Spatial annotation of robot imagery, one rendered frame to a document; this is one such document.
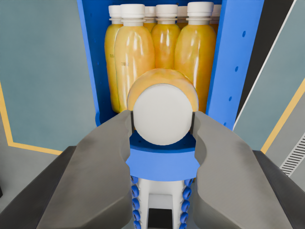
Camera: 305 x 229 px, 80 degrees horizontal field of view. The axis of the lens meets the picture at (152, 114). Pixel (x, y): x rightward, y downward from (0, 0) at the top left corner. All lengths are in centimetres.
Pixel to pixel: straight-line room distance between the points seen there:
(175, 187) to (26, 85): 154
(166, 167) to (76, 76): 144
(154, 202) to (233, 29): 70
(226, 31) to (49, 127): 192
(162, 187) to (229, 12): 69
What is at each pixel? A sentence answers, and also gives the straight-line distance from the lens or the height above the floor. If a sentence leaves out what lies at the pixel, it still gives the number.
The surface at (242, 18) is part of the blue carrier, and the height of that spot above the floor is 121.
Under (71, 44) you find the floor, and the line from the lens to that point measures 162.
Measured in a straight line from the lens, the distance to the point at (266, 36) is 146.
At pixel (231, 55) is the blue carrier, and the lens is 26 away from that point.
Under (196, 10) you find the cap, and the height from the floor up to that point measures 113.
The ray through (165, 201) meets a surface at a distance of 82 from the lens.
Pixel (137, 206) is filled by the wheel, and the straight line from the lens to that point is 82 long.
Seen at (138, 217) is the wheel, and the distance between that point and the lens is 88.
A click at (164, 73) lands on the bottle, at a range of 16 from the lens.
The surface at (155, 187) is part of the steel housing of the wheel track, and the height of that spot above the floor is 93.
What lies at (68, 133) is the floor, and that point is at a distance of 198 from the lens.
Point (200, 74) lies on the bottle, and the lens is 31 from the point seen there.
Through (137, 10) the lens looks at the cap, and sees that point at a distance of 32.
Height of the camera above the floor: 145
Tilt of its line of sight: 62 degrees down
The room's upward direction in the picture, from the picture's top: 173 degrees counter-clockwise
